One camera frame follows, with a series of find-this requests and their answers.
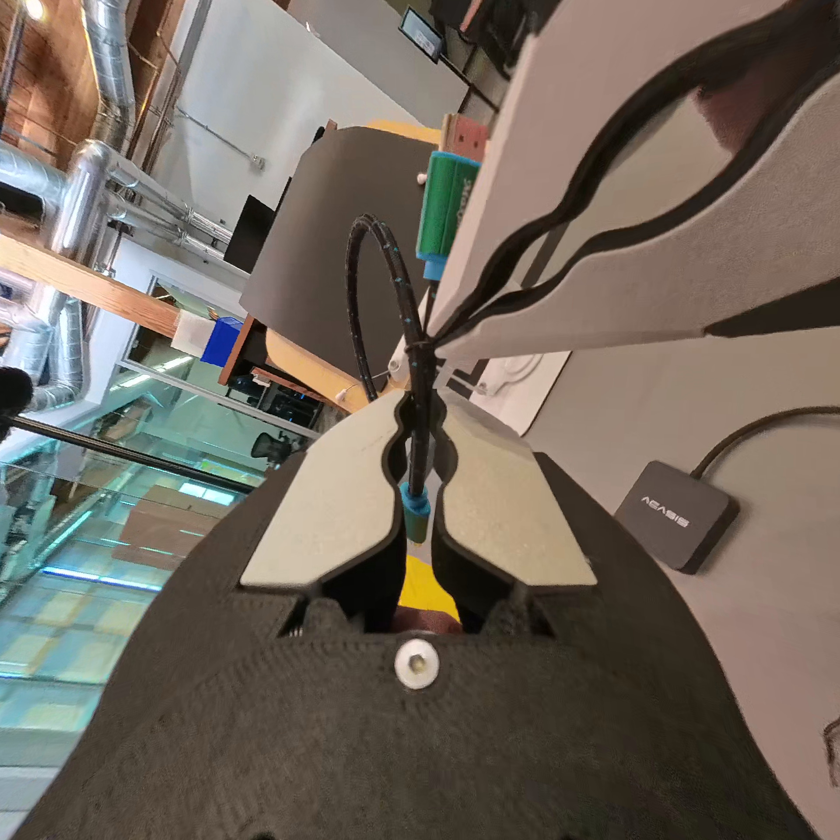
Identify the small tablet sign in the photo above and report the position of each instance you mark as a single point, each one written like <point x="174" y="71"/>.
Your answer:
<point x="420" y="33"/>

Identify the small black screen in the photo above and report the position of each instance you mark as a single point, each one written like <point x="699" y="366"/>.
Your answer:
<point x="253" y="233"/>

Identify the yellow plastic bin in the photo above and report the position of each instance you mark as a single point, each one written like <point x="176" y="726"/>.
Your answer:
<point x="420" y="584"/>

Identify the dark adapter hub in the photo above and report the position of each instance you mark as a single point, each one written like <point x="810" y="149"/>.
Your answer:
<point x="676" y="515"/>

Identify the stack of cardboard boxes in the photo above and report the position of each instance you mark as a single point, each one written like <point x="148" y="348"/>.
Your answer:
<point x="157" y="531"/>

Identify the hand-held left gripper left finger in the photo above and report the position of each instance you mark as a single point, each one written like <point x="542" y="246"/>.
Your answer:
<point x="328" y="518"/>

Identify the white tablet stand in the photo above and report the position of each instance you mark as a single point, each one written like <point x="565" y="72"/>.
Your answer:
<point x="525" y="387"/>

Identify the silver ceiling pipes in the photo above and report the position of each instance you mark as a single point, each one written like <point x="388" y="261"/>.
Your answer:
<point x="85" y="190"/>

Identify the black mesh office chair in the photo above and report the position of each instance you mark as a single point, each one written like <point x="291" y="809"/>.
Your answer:
<point x="272" y="446"/>

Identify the blue bin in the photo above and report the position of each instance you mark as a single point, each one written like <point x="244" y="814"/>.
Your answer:
<point x="220" y="338"/>

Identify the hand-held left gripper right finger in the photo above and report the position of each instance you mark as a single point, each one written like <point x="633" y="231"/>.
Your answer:
<point x="518" y="518"/>

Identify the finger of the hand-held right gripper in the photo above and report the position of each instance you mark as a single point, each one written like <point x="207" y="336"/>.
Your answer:
<point x="689" y="262"/>
<point x="558" y="98"/>

